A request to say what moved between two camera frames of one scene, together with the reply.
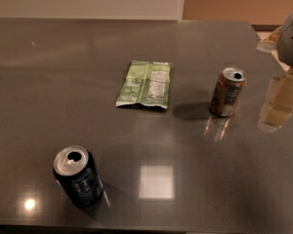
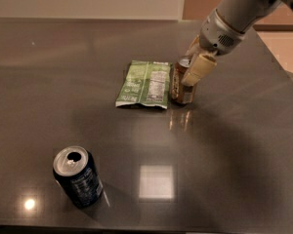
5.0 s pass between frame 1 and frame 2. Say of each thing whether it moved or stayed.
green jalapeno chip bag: stayed
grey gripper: moved
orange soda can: moved
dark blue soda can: stayed
